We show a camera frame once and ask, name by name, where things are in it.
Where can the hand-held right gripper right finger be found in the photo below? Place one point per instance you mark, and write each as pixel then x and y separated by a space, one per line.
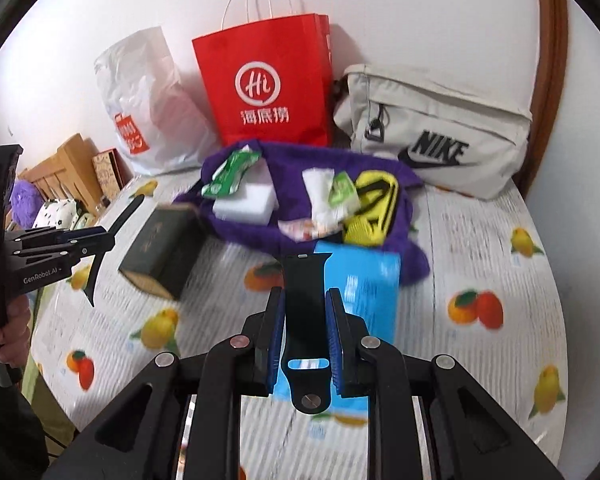
pixel 337 345

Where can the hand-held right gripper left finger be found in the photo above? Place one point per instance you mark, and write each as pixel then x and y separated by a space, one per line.
pixel 275 340

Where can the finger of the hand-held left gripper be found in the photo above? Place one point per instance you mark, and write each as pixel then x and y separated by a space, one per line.
pixel 92 250
pixel 82 234

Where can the white red snack packet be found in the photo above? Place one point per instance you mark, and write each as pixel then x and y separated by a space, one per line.
pixel 305 230

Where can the white sponge block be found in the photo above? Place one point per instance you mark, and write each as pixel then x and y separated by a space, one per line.
pixel 245 205

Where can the yellow mesh pouch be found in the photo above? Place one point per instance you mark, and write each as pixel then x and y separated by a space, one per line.
pixel 372 207

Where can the small green packet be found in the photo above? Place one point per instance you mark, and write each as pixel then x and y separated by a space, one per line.
pixel 344 191

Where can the green foil packet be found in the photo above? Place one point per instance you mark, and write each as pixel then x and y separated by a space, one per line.
pixel 230 170

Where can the person's left hand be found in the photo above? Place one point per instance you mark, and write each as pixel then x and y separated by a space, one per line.
pixel 17 332

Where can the white floral pillow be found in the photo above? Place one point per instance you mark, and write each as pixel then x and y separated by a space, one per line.
pixel 55 215

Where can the purple plush toy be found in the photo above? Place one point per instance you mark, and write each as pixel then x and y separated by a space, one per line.
pixel 25 202

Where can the dark green tea tin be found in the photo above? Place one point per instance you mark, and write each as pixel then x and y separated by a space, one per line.
pixel 160 255

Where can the blue tissue pack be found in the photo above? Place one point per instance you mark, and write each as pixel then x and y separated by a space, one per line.
pixel 370 285

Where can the patterned brown box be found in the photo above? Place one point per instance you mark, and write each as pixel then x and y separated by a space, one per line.
pixel 110 170

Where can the white plastic shopping bag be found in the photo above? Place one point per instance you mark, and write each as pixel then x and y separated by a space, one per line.
pixel 150 110

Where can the person's dark clothing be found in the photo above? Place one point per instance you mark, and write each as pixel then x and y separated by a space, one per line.
pixel 5 440

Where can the purple towel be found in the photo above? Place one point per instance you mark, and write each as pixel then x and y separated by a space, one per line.
pixel 290 170

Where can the red paper carrier bag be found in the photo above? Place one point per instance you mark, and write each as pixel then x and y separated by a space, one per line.
pixel 265 85

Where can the grey fabric waist bag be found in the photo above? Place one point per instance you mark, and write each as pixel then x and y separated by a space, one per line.
pixel 440 130

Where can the brown wooden door frame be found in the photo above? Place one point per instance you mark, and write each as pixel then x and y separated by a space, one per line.
pixel 550 60

